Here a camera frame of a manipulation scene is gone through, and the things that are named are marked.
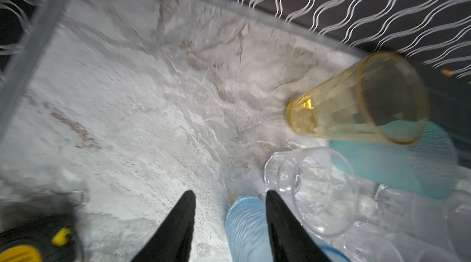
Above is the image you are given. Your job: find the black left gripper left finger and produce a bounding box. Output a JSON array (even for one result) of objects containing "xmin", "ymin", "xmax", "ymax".
[{"xmin": 132, "ymin": 190, "xmax": 196, "ymax": 262}]

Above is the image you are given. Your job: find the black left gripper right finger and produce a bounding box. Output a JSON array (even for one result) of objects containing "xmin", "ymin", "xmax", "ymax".
[{"xmin": 266, "ymin": 190, "xmax": 329, "ymax": 262}]

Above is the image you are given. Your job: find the blue ribbed plastic cup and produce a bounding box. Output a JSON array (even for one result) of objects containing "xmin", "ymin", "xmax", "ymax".
[{"xmin": 225, "ymin": 198, "xmax": 350, "ymax": 262}]

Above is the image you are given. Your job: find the clear plastic cup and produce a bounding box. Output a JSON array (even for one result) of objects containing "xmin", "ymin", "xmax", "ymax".
[
  {"xmin": 375, "ymin": 185, "xmax": 456, "ymax": 254},
  {"xmin": 264, "ymin": 147, "xmax": 359, "ymax": 237},
  {"xmin": 223, "ymin": 152, "xmax": 266, "ymax": 205},
  {"xmin": 330, "ymin": 225, "xmax": 404, "ymax": 262}
]

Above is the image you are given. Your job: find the teal plastic cup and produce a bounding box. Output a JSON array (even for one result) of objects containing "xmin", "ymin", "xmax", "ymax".
[{"xmin": 330, "ymin": 122, "xmax": 459, "ymax": 199}]

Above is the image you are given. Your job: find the yellow transparent cup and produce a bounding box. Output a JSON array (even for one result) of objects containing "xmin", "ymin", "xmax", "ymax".
[{"xmin": 285, "ymin": 52, "xmax": 429, "ymax": 145}]

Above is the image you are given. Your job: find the yellow black tape measure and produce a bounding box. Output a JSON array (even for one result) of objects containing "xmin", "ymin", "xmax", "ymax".
[{"xmin": 1, "ymin": 214, "xmax": 85, "ymax": 262}]

